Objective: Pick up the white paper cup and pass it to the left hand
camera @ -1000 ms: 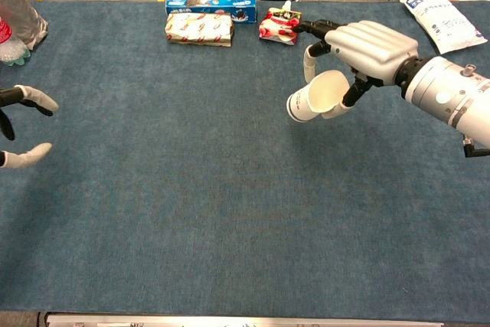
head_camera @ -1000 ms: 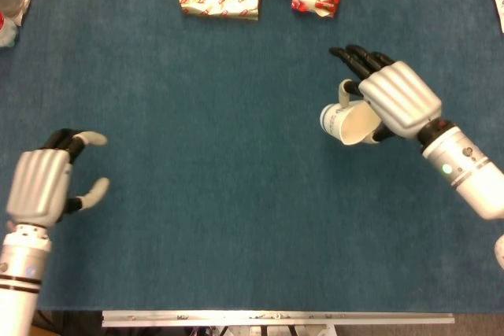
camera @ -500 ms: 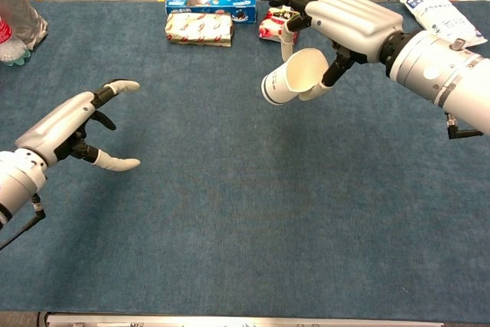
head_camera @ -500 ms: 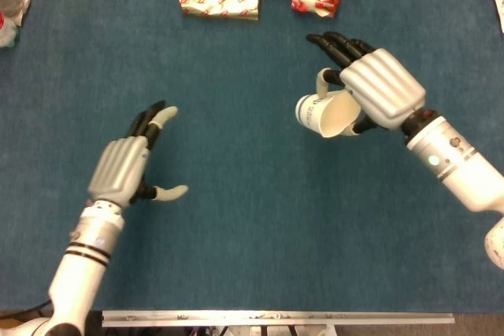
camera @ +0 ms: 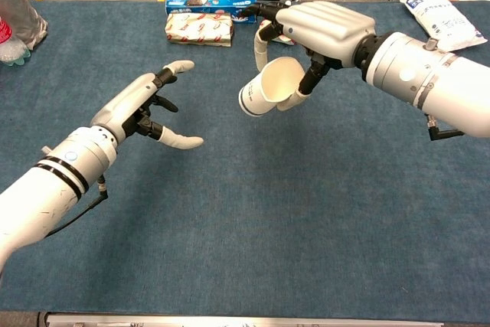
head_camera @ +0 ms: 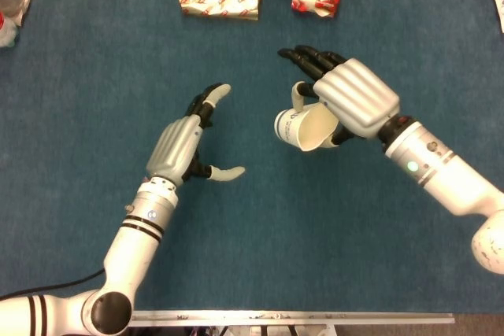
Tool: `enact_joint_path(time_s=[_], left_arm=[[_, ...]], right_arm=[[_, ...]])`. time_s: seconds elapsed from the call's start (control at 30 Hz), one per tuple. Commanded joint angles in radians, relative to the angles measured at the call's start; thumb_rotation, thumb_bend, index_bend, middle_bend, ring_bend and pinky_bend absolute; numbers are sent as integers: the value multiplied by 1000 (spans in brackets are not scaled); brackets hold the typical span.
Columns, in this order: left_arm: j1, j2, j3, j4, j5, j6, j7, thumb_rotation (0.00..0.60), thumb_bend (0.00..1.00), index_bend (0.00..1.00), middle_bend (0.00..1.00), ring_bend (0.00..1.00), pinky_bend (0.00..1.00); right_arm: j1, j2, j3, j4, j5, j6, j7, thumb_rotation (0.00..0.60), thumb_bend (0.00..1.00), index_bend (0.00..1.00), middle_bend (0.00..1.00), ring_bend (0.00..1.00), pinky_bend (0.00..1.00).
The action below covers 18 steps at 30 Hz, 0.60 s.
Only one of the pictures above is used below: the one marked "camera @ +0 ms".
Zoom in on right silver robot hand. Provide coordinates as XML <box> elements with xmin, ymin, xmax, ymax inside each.
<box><xmin>235</xmin><ymin>0</ymin><xmax>377</xmax><ymax>113</ymax></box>

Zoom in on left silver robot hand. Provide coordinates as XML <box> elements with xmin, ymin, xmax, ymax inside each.
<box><xmin>90</xmin><ymin>60</ymin><xmax>205</xmax><ymax>150</ymax></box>

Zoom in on white paper cup blue stripe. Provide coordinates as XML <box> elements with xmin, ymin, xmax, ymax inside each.
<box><xmin>237</xmin><ymin>57</ymin><xmax>307</xmax><ymax>118</ymax></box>

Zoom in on cream snack pack red print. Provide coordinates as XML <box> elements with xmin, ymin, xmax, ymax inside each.
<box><xmin>165</xmin><ymin>11</ymin><xmax>234</xmax><ymax>48</ymax></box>

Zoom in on white bag blue print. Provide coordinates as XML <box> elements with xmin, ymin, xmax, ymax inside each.
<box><xmin>399</xmin><ymin>0</ymin><xmax>489</xmax><ymax>53</ymax></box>

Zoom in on clear bottle red label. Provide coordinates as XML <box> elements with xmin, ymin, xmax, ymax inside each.
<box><xmin>0</xmin><ymin>16</ymin><xmax>31</xmax><ymax>67</ymax></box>

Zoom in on clear crumpled plastic bottle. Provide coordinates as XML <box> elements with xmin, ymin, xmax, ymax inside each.
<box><xmin>0</xmin><ymin>0</ymin><xmax>49</xmax><ymax>51</ymax></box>

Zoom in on blue felt table cloth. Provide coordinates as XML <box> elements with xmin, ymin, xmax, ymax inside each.
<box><xmin>0</xmin><ymin>0</ymin><xmax>490</xmax><ymax>323</ymax></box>

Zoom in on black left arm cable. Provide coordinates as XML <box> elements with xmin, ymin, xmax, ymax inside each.
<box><xmin>44</xmin><ymin>175</ymin><xmax>109</xmax><ymax>239</ymax></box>

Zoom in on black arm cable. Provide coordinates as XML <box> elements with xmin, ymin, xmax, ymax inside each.
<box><xmin>44</xmin><ymin>175</ymin><xmax>109</xmax><ymax>239</ymax></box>
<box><xmin>425</xmin><ymin>112</ymin><xmax>466</xmax><ymax>142</ymax></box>

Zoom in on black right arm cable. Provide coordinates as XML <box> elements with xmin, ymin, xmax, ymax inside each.
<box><xmin>425</xmin><ymin>112</ymin><xmax>466</xmax><ymax>142</ymax></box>

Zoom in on silver metal table rail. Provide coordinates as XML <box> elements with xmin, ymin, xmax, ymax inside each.
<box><xmin>45</xmin><ymin>312</ymin><xmax>445</xmax><ymax>327</ymax></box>

